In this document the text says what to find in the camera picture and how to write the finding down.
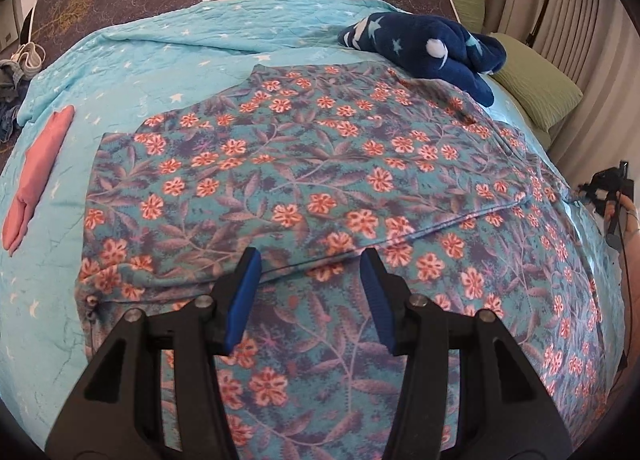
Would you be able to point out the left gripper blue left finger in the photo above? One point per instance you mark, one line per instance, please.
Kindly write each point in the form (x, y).
(234, 295)

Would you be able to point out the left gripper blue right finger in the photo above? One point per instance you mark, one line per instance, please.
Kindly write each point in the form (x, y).
(387, 295)

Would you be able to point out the floral teal shirt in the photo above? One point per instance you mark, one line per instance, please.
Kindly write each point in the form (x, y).
(310, 165)

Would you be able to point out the blue denim clothes pile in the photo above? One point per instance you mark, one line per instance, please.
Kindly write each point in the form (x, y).
(13, 88)

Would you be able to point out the person right hand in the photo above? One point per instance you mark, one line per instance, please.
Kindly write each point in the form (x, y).
(621, 227)

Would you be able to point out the green pillow front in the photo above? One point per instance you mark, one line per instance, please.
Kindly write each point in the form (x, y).
(546, 94)

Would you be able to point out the green pillow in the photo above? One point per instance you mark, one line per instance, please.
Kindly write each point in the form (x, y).
(546, 94)
(471, 13)

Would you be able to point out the beige curtain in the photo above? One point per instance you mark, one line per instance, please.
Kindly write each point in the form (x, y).
(595, 43)

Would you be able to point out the green pillow back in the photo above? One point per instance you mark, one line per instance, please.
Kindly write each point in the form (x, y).
(471, 13)

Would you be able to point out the navy star blanket bundle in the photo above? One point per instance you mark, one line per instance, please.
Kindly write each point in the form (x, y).
(430, 47)

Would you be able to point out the folded pink garment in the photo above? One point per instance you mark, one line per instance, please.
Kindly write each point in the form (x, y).
(39, 162)

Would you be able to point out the light blue star quilt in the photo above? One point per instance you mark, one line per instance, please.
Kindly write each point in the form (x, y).
(116, 78)

